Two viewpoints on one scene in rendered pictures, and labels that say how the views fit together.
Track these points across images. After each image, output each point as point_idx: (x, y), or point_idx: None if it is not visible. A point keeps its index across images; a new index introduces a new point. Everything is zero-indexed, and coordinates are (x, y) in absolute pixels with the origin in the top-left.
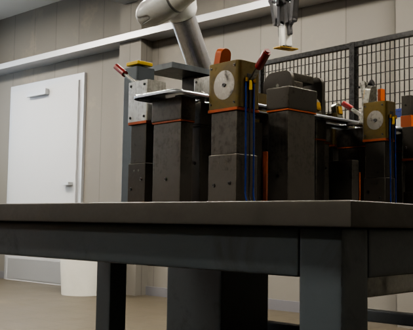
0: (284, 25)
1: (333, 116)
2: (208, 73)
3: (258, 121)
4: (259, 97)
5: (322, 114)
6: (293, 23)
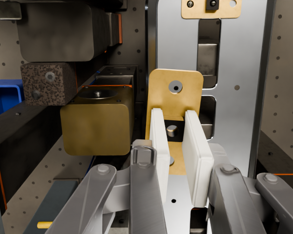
0: (198, 205)
1: (269, 48)
2: (3, 230)
3: (133, 120)
4: (130, 137)
5: (265, 84)
6: (248, 180)
